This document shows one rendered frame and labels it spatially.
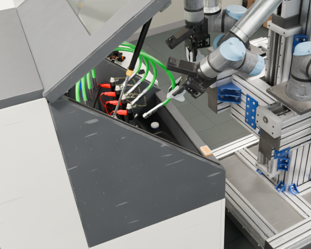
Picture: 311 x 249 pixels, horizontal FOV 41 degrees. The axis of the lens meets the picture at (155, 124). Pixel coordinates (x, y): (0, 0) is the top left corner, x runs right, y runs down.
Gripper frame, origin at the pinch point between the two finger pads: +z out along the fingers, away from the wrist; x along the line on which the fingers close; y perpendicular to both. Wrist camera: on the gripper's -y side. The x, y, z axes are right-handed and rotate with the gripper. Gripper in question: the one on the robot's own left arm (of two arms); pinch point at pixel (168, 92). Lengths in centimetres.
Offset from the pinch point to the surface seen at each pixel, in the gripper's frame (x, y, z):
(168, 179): -28.5, 13.7, 8.4
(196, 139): 0.2, 25.9, 13.8
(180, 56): 223, 85, 163
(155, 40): 256, 64, 194
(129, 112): -1.1, -4.4, 20.8
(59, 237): -55, -8, 35
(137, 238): -43, 21, 34
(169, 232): -36, 33, 30
